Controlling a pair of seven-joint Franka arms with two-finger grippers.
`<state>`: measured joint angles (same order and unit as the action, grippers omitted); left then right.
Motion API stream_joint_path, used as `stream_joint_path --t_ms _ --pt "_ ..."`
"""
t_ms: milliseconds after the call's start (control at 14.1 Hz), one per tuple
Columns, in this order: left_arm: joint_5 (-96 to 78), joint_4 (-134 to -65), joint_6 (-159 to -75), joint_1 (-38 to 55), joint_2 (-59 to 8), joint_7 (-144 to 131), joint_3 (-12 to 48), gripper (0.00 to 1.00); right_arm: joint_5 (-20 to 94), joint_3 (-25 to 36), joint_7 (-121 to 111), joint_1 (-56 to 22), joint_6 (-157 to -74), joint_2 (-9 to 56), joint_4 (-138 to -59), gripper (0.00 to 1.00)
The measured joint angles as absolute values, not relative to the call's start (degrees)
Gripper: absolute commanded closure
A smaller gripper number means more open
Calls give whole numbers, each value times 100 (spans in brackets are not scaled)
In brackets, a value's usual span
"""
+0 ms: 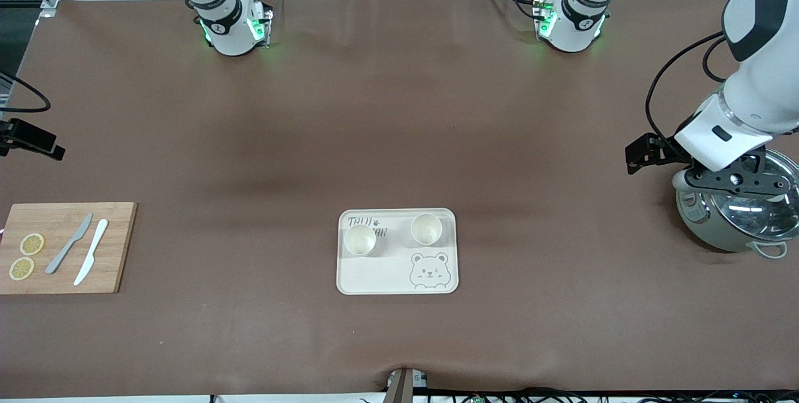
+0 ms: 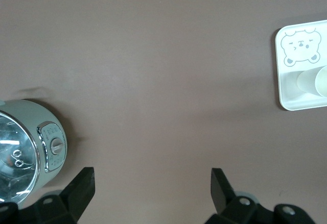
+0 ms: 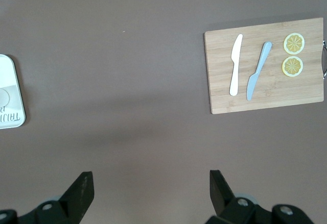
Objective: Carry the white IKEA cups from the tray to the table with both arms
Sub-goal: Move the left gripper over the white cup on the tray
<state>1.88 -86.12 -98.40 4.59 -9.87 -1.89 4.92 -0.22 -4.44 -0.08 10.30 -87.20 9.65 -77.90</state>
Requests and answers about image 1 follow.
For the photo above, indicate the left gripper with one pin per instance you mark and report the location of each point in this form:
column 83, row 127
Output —
column 665, row 147

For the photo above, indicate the white plastic cup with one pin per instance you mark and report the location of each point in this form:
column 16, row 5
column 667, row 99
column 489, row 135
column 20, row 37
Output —
column 360, row 241
column 426, row 230

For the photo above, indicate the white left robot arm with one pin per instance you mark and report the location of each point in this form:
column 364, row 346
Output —
column 761, row 85

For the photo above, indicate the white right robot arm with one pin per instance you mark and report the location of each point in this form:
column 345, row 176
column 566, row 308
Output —
column 228, row 29

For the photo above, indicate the grey-green electric pot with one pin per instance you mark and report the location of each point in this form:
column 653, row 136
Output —
column 705, row 228

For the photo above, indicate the lemon slice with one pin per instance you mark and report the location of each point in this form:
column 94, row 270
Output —
column 22, row 269
column 32, row 244

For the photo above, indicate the grey plastic knife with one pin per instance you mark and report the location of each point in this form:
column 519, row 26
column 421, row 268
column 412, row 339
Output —
column 65, row 250

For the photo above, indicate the white plastic knife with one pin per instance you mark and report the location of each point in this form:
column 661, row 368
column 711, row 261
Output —
column 90, row 253

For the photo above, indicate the bamboo cutting board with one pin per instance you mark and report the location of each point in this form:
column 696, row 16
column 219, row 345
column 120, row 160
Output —
column 115, row 247

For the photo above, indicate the glass pot lid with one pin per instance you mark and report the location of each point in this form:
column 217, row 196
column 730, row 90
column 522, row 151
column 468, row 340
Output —
column 749, row 219

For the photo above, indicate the cream bear print tray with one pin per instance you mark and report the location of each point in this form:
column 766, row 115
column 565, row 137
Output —
column 381, row 275

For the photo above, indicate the table edge bracket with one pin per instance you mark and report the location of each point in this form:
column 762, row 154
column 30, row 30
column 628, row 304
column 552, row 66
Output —
column 402, row 385

